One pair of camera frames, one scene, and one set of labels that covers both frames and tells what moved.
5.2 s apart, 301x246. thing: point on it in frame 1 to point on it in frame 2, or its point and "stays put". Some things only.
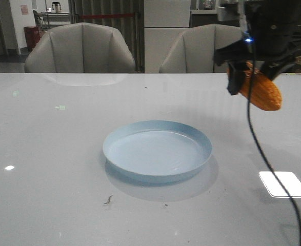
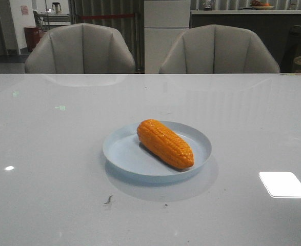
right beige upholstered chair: (194, 50) stays put
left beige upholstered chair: (80, 48) stays put
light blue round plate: (156, 150) stays put
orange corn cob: (261, 92) to (165, 143)
